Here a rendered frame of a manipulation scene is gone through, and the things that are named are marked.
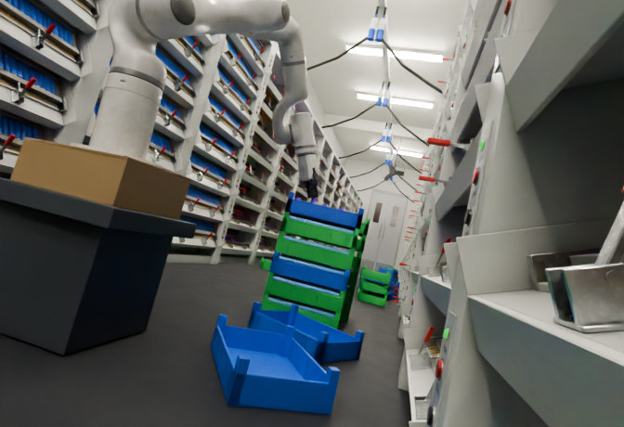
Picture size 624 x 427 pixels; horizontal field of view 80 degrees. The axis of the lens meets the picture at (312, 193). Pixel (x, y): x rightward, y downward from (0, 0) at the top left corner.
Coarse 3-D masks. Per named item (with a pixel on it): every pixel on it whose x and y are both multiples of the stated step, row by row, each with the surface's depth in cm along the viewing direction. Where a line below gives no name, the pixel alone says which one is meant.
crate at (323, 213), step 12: (288, 204) 147; (300, 204) 146; (312, 204) 146; (300, 216) 156; (312, 216) 145; (324, 216) 145; (336, 216) 144; (348, 216) 144; (360, 216) 144; (348, 228) 157
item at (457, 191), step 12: (480, 84) 45; (480, 96) 44; (480, 108) 44; (480, 132) 45; (468, 156) 54; (468, 168) 55; (456, 180) 65; (468, 180) 56; (444, 192) 81; (456, 192) 67; (468, 192) 81; (444, 204) 84; (456, 204) 97
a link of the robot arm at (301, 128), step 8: (304, 112) 144; (296, 120) 144; (304, 120) 144; (296, 128) 144; (304, 128) 144; (312, 128) 147; (296, 136) 145; (304, 136) 144; (312, 136) 146; (296, 144) 146; (304, 144) 144; (312, 144) 146
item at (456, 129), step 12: (504, 0) 49; (492, 36) 56; (492, 48) 57; (480, 60) 64; (492, 60) 58; (480, 72) 65; (492, 72) 67; (468, 96) 75; (468, 108) 77; (456, 120) 90; (468, 120) 80; (480, 120) 90; (456, 132) 92; (468, 132) 98
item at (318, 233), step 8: (288, 216) 146; (288, 224) 145; (296, 224) 145; (304, 224) 145; (288, 232) 145; (296, 232) 145; (304, 232) 144; (312, 232) 144; (320, 232) 144; (328, 232) 144; (336, 232) 143; (344, 232) 143; (320, 240) 143; (328, 240) 143; (336, 240) 143; (344, 240) 143; (352, 240) 142; (352, 248) 142
